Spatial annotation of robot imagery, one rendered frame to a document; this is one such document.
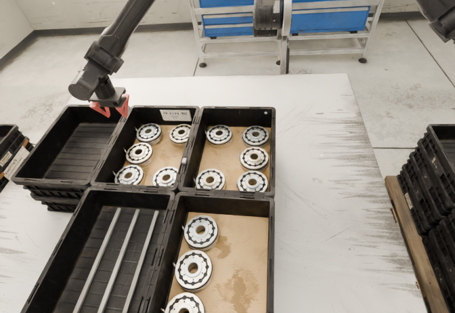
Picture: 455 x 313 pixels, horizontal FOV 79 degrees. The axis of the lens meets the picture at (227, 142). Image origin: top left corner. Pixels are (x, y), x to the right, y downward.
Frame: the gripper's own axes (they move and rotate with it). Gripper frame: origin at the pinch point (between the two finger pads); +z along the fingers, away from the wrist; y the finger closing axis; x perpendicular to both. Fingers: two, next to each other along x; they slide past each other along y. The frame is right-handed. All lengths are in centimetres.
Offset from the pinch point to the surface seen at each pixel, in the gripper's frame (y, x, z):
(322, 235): 71, -19, 34
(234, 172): 38.7, -4.2, 22.2
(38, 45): -262, 241, 115
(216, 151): 30.4, 5.2, 22.5
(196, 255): 32, -36, 19
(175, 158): 15.0, 0.8, 22.8
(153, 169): 7.8, -5.2, 22.9
